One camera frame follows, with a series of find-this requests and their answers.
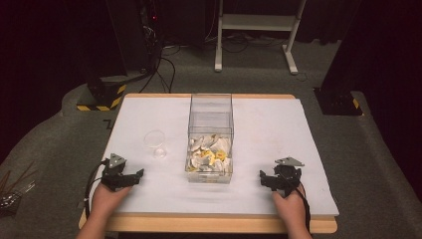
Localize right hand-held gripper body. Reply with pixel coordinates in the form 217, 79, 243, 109
272, 156, 306, 197

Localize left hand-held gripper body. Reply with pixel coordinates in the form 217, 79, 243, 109
101, 152, 134, 192

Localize person's left hand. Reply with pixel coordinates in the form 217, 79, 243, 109
91, 183, 132, 221

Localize person's right hand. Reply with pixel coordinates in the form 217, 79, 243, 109
272, 183, 309, 230

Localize white table mat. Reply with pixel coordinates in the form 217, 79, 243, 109
99, 97, 340, 219

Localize clear plastic cup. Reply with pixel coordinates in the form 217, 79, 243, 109
142, 129, 167, 159

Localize pile of white yellow pieces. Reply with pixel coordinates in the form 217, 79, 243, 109
186, 133, 232, 173

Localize wooden table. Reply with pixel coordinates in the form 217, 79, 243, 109
78, 93, 339, 235

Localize clear plastic box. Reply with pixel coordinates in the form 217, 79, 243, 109
184, 93, 235, 185

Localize black stand with striped base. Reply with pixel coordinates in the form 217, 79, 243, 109
76, 74, 128, 113

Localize black stand base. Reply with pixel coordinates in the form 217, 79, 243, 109
313, 87, 363, 117

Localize shiny metal tool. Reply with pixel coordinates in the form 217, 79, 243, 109
0, 180, 37, 217

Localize dark equipment rack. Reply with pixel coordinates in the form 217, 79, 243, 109
137, 0, 167, 73

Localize white metal stand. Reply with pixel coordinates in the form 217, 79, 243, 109
214, 0, 308, 76

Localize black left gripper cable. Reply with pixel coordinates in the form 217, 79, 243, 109
83, 158, 110, 219

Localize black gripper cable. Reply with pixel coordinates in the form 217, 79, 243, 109
296, 185, 313, 233
83, 158, 110, 219

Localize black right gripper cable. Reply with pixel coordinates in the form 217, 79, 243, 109
296, 185, 313, 233

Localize black floor cables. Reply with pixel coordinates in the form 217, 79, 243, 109
138, 44, 177, 95

